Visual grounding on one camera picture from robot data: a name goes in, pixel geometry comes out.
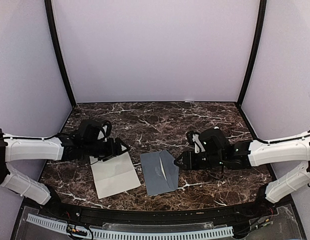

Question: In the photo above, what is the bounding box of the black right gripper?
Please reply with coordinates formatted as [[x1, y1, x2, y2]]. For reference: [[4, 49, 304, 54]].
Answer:
[[174, 150, 225, 170]]

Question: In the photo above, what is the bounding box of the white letter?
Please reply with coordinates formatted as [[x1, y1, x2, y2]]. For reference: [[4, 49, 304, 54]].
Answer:
[[159, 157, 167, 181]]

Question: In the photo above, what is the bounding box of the blue-grey envelope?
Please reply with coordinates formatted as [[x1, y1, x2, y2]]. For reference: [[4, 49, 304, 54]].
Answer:
[[140, 150, 179, 196]]

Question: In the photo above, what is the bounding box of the white paper sheet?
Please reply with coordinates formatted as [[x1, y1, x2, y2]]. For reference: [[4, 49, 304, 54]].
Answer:
[[90, 152, 141, 199]]

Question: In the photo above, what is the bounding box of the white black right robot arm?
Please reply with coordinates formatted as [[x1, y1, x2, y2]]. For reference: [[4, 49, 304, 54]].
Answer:
[[174, 127, 310, 217]]

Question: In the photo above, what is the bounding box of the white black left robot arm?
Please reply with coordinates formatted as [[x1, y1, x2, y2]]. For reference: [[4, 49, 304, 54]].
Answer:
[[0, 119, 130, 218]]

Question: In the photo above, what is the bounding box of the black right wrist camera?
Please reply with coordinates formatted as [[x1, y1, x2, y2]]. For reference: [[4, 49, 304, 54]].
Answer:
[[186, 131, 204, 154]]

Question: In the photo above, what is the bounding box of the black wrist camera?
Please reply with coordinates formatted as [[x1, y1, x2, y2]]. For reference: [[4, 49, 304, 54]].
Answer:
[[97, 120, 112, 141], [186, 131, 204, 154]]

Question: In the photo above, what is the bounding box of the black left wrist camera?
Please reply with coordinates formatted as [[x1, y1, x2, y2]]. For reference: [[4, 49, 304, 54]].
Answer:
[[97, 120, 112, 141]]

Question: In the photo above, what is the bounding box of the white slotted cable duct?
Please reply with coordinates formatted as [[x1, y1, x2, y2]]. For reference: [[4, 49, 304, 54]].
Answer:
[[27, 214, 234, 240]]

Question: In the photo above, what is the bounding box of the black front table rail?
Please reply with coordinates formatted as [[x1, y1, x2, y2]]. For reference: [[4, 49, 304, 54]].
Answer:
[[40, 202, 277, 226]]

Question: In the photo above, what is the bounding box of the black left frame post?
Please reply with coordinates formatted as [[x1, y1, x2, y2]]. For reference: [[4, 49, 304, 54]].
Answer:
[[44, 0, 77, 108]]

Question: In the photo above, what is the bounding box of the black frame post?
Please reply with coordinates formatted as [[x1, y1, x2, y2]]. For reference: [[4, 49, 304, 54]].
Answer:
[[44, 0, 77, 108], [236, 0, 267, 108]]

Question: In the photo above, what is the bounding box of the black right frame post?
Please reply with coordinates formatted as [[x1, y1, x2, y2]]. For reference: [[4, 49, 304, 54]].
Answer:
[[236, 0, 267, 108]]

